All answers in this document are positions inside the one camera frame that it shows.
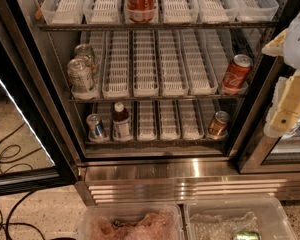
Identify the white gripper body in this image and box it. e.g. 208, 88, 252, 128
283, 12, 300, 70

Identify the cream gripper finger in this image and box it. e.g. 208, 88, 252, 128
262, 29, 288, 57
263, 70, 300, 138

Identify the orange soda can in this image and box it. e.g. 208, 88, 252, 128
208, 111, 230, 138

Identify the red cola can middle shelf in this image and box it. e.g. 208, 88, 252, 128
221, 54, 252, 95

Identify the right closed fridge door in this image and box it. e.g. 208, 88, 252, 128
238, 67, 300, 173

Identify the red cola bottle top shelf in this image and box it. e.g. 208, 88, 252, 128
126, 0, 154, 23

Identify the green can in bin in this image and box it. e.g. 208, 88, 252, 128
233, 231, 261, 240

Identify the steel fridge base grille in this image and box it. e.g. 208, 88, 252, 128
75, 159, 300, 205

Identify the rear silver green can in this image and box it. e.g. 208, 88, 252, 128
74, 43, 98, 74

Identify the silver green can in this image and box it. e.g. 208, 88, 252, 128
67, 58, 94, 93
74, 43, 98, 74

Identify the blue silver can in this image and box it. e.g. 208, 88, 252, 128
86, 114, 107, 142

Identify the front silver green can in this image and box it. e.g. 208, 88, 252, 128
67, 58, 94, 93

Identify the open glass fridge door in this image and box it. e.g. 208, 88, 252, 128
0, 0, 78, 196

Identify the right clear plastic bin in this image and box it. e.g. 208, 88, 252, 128
184, 194, 297, 240

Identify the clear plastic bin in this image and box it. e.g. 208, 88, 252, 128
184, 194, 297, 240
77, 203, 185, 240

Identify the brown bottle white cap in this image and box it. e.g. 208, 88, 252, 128
112, 102, 130, 139

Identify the left clear plastic bin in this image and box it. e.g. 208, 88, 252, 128
77, 203, 185, 240

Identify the bottom wire shelf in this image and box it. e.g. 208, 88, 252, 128
85, 139, 223, 148

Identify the wire shelf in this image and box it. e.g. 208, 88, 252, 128
36, 21, 278, 32
85, 139, 223, 148
69, 94, 246, 103

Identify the middle wire shelf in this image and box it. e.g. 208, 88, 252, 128
69, 94, 246, 103

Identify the top wire shelf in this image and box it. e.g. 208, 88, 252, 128
36, 21, 278, 32

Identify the black floor cable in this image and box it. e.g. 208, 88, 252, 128
0, 100, 48, 240

